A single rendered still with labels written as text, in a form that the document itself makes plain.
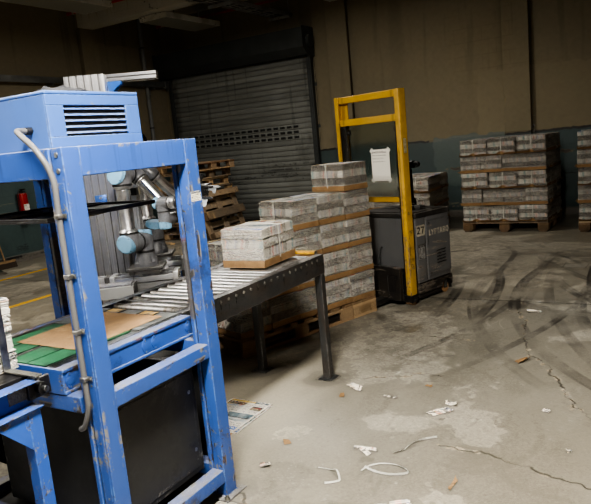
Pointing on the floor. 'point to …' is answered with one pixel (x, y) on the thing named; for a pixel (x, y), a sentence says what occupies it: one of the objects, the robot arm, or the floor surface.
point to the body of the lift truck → (437, 246)
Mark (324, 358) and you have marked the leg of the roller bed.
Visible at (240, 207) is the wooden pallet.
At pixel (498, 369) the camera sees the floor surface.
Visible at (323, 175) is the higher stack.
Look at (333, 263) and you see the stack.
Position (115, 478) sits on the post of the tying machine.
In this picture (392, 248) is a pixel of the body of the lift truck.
